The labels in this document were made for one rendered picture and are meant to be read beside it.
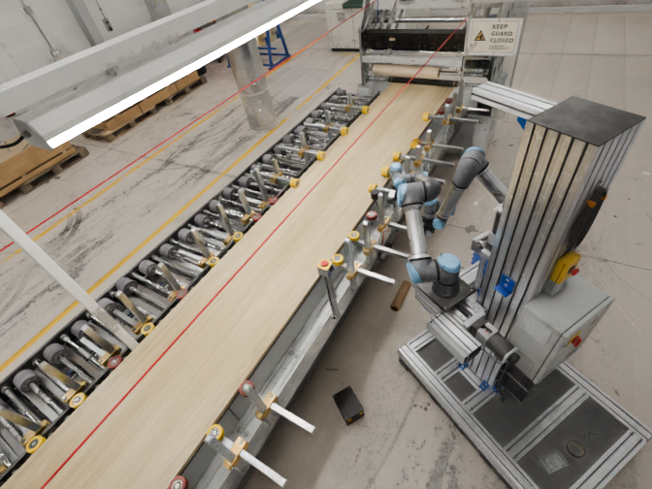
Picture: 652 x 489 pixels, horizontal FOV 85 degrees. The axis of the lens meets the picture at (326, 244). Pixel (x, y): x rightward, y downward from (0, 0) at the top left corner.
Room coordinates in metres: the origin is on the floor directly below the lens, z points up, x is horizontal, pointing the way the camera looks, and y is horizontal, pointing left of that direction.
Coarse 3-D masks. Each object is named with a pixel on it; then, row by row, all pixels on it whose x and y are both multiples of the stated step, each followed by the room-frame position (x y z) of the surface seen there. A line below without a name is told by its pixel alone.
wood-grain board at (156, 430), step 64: (384, 128) 3.28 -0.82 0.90; (320, 192) 2.43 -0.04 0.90; (256, 256) 1.83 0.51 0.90; (320, 256) 1.70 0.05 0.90; (256, 320) 1.28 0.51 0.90; (128, 384) 1.03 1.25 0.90; (192, 384) 0.95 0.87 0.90; (64, 448) 0.75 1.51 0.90; (128, 448) 0.69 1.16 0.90; (192, 448) 0.62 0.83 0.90
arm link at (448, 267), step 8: (440, 256) 1.18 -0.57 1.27; (448, 256) 1.17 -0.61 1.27; (440, 264) 1.13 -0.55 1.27; (448, 264) 1.12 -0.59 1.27; (456, 264) 1.11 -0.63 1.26; (440, 272) 1.11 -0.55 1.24; (448, 272) 1.09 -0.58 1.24; (456, 272) 1.09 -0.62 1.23; (440, 280) 1.11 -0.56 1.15; (448, 280) 1.09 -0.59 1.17; (456, 280) 1.10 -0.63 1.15
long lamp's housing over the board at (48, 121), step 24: (288, 0) 1.89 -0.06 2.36; (216, 24) 1.63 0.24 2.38; (240, 24) 1.63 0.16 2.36; (264, 24) 1.72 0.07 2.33; (168, 48) 1.43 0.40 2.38; (192, 48) 1.43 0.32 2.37; (216, 48) 1.49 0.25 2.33; (120, 72) 1.25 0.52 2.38; (144, 72) 1.26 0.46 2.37; (168, 72) 1.31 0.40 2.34; (72, 96) 1.11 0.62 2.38; (96, 96) 1.12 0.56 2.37; (120, 96) 1.16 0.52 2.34; (24, 120) 0.99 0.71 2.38; (48, 120) 1.00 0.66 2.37; (72, 120) 1.03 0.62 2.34; (48, 144) 0.96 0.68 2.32
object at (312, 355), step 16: (464, 112) 3.65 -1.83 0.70; (448, 144) 3.12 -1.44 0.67; (352, 288) 1.52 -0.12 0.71; (352, 304) 1.43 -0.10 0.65; (336, 320) 1.30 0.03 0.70; (320, 336) 1.21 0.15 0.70; (320, 352) 1.10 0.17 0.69; (304, 368) 1.02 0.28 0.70; (288, 384) 0.94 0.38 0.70; (304, 384) 0.94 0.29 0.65; (288, 400) 0.85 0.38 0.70; (256, 432) 0.71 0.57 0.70; (272, 432) 0.70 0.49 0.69; (256, 448) 0.63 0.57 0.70; (240, 480) 0.50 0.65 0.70
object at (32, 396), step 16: (336, 112) 4.20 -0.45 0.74; (288, 160) 3.31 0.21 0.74; (208, 240) 2.31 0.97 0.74; (192, 272) 1.97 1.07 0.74; (144, 288) 1.90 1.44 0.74; (144, 304) 1.74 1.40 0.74; (48, 384) 1.23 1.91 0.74; (32, 400) 1.15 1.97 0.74; (48, 416) 1.02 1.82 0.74; (0, 432) 0.98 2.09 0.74; (16, 448) 0.87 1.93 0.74
